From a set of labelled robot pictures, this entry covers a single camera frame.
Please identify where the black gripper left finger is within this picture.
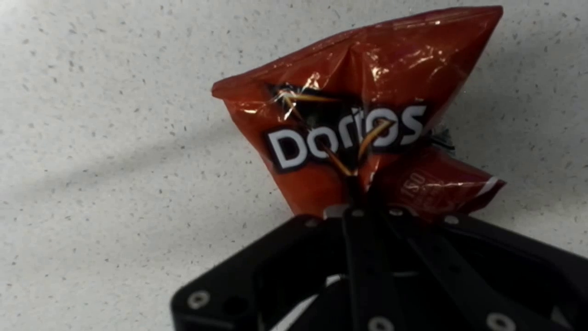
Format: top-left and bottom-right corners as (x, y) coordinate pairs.
(169, 206), (395, 331)

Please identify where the red Doritos chip packet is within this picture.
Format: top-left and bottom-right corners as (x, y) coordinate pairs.
(210, 5), (508, 221)

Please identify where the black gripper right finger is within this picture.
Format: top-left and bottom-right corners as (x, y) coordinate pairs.
(366, 206), (588, 331)

